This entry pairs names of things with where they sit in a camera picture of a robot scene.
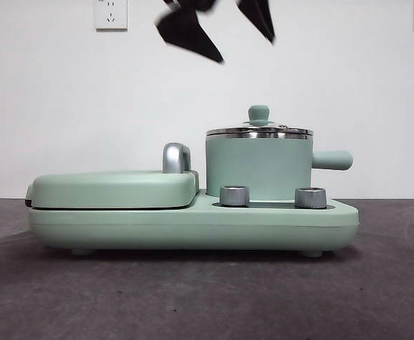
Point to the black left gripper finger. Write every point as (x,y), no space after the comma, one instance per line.
(262,17)
(189,33)

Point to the glass pot lid green knob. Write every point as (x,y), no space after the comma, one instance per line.
(259,113)

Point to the silver control knob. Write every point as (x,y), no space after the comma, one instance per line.
(310,197)
(234,195)

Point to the mint green griddle cover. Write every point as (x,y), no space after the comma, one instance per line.
(111,189)

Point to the mint green breakfast machine base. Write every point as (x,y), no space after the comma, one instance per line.
(193,226)

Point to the white wall socket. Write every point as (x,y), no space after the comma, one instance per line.
(111,14)

